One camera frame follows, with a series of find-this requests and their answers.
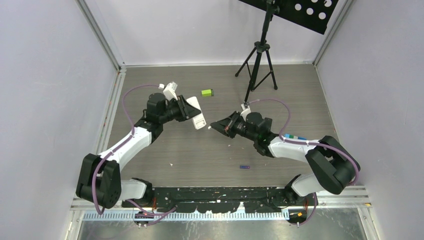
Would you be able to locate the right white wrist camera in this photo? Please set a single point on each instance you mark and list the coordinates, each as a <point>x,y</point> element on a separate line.
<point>245,110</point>

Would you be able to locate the blue green lego block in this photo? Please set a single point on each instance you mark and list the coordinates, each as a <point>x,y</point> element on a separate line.
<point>290,136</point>

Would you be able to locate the black tripod stand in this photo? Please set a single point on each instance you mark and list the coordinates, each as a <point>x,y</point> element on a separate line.
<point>259,48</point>

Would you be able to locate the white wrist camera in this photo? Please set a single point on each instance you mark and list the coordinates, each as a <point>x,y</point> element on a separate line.
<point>169,90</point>
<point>245,110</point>

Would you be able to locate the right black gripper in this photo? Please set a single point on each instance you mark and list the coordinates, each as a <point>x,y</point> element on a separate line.
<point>227,126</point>

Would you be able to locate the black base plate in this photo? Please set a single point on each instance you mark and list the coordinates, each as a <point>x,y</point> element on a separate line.
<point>219,200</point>

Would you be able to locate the white remote control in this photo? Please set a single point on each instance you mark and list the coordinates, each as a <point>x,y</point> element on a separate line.
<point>198,120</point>

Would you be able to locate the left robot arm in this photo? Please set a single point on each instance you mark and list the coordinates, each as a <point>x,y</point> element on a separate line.
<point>100,179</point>

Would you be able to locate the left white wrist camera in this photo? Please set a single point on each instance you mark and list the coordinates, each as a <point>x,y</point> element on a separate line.
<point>169,90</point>

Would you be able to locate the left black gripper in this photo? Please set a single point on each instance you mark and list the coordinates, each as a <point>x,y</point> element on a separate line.
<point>186,111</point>

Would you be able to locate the black perforated board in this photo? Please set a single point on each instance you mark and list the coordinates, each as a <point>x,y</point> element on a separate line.
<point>311,14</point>

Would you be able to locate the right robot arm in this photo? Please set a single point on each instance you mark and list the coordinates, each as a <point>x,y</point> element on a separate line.
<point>333,168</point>

